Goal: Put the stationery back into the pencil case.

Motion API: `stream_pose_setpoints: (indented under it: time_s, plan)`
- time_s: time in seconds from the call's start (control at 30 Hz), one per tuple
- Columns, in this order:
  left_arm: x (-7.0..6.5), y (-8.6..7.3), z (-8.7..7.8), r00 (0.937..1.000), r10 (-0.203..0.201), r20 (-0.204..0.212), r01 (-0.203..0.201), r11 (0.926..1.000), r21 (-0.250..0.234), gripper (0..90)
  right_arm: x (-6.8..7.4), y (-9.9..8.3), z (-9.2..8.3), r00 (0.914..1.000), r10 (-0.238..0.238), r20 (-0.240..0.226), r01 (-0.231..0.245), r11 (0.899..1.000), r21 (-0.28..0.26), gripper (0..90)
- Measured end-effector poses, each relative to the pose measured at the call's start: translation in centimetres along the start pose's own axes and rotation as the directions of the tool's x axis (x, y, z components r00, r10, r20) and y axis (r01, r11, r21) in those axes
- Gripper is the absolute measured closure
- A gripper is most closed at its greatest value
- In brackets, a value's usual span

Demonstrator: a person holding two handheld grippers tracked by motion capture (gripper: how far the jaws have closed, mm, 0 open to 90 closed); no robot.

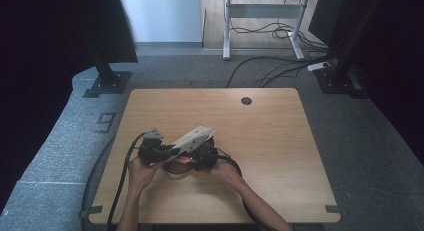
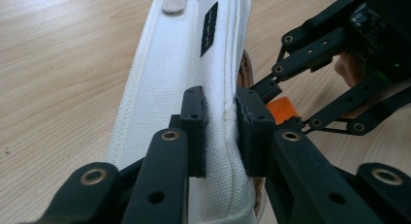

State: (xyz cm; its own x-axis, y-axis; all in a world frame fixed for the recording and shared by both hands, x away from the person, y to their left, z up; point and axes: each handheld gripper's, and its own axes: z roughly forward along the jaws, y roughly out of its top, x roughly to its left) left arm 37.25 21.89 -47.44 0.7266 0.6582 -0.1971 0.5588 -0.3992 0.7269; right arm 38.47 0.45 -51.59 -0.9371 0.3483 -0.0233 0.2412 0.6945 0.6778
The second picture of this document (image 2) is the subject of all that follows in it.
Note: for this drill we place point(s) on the white fabric pencil case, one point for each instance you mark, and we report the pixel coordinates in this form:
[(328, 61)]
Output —
[(174, 72)]

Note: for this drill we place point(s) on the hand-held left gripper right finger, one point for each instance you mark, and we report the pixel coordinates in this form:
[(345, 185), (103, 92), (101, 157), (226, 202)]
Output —
[(300, 185)]

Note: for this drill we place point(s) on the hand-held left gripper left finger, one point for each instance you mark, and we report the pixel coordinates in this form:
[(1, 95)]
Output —
[(164, 178)]

